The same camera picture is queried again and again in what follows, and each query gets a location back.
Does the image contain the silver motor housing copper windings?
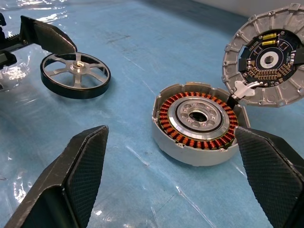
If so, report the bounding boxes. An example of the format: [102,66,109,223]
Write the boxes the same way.
[151,82,250,167]

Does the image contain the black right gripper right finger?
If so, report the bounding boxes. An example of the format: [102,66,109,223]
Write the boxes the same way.
[234,126,304,228]

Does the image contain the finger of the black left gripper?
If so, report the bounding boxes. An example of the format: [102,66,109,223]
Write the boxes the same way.
[20,15,78,55]

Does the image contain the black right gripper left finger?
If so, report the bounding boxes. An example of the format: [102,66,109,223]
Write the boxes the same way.
[4,125,109,228]

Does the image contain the silver motor cover circuit board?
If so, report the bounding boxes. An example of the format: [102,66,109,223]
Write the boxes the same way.
[222,3,304,108]

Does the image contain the black rotor ring silver spokes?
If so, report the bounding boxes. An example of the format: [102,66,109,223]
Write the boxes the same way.
[40,52,112,100]

